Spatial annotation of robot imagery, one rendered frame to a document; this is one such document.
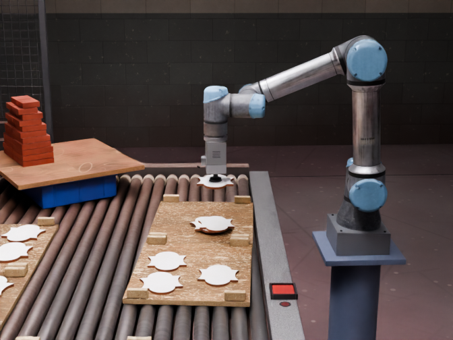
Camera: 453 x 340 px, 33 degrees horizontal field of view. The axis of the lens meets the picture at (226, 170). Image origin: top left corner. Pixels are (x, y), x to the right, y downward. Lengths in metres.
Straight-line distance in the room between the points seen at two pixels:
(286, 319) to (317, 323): 1.96
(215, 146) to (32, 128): 0.88
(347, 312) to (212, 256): 0.58
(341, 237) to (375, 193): 0.23
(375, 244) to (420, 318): 1.61
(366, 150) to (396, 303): 2.00
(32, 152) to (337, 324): 1.32
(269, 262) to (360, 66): 0.66
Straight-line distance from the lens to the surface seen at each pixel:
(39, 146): 3.04
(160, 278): 2.23
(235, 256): 2.40
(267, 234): 2.63
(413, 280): 4.59
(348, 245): 2.59
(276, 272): 2.35
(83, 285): 2.28
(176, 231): 2.60
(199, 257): 2.39
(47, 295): 2.24
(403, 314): 4.20
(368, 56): 2.33
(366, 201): 2.44
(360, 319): 2.73
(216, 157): 2.42
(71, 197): 2.94
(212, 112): 2.39
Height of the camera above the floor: 1.88
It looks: 17 degrees down
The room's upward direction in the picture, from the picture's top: straight up
